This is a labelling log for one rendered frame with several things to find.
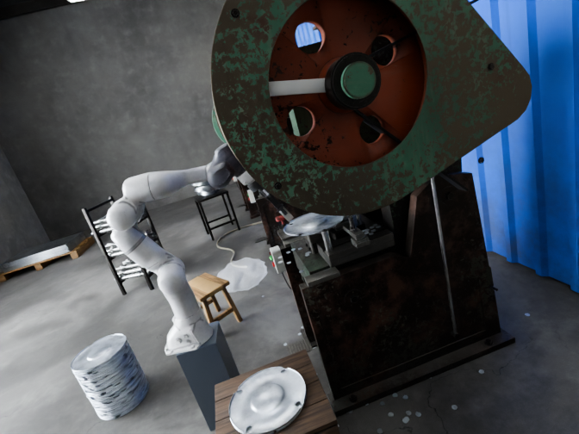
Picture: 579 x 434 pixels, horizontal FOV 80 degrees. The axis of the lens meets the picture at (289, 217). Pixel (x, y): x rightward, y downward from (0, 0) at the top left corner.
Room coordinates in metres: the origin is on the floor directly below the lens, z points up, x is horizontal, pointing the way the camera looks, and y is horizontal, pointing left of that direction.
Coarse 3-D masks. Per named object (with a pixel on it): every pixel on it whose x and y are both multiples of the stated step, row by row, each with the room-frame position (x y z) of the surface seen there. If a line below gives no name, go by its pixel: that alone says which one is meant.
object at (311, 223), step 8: (304, 216) 1.65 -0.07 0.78; (312, 216) 1.62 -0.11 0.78; (320, 216) 1.59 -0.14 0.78; (328, 216) 1.55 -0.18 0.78; (336, 216) 1.52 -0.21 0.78; (296, 224) 1.57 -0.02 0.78; (304, 224) 1.52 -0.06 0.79; (312, 224) 1.49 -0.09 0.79; (320, 224) 1.47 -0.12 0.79; (328, 224) 1.45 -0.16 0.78; (336, 224) 1.41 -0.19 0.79; (288, 232) 1.49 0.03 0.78; (296, 232) 1.45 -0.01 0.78; (304, 232) 1.43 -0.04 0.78; (312, 232) 1.38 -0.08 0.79
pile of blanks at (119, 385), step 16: (128, 352) 1.70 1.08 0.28; (96, 368) 1.57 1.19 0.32; (112, 368) 1.60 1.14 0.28; (128, 368) 1.65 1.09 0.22; (80, 384) 1.59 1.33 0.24; (96, 384) 1.55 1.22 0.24; (112, 384) 1.57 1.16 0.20; (128, 384) 1.61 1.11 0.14; (144, 384) 1.69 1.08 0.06; (96, 400) 1.56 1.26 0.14; (112, 400) 1.56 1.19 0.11; (128, 400) 1.60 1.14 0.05; (112, 416) 1.55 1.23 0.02
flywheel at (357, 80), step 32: (320, 0) 1.15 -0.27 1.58; (352, 0) 1.16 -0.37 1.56; (384, 0) 1.17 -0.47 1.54; (288, 32) 1.13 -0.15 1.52; (352, 32) 1.16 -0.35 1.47; (384, 32) 1.17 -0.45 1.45; (288, 64) 1.13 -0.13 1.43; (320, 64) 1.14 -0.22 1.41; (352, 64) 1.02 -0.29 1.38; (416, 64) 1.18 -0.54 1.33; (288, 96) 1.12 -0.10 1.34; (320, 96) 1.13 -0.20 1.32; (352, 96) 1.01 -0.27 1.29; (384, 96) 1.16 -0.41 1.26; (416, 96) 1.18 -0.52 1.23; (288, 128) 1.12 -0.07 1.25; (320, 128) 1.13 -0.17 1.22; (352, 128) 1.15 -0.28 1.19; (384, 128) 1.17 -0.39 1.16; (320, 160) 1.13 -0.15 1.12; (352, 160) 1.14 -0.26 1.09
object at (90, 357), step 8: (112, 336) 1.83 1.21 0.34; (120, 336) 1.80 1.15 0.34; (96, 344) 1.78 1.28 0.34; (104, 344) 1.75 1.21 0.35; (112, 344) 1.73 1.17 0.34; (120, 344) 1.71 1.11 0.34; (80, 352) 1.75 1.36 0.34; (88, 352) 1.72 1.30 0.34; (96, 352) 1.69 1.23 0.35; (104, 352) 1.66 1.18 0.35; (112, 352) 1.65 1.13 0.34; (72, 360) 1.68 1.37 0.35; (80, 360) 1.67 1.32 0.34; (88, 360) 1.64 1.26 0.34; (96, 360) 1.62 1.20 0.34; (104, 360) 1.60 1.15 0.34; (72, 368) 1.61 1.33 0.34; (80, 368) 1.59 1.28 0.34; (88, 368) 1.57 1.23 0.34
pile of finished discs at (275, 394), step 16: (272, 368) 1.15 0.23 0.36; (288, 368) 1.13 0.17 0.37; (240, 384) 1.11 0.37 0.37; (256, 384) 1.09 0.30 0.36; (272, 384) 1.06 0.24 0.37; (288, 384) 1.05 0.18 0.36; (304, 384) 1.02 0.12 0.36; (240, 400) 1.03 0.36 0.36; (256, 400) 1.01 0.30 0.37; (272, 400) 0.99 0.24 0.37; (288, 400) 0.97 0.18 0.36; (304, 400) 0.96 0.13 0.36; (240, 416) 0.96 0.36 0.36; (256, 416) 0.95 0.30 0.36; (272, 416) 0.93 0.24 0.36; (288, 416) 0.91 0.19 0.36; (240, 432) 0.90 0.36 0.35; (256, 432) 0.88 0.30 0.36; (272, 432) 0.87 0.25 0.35
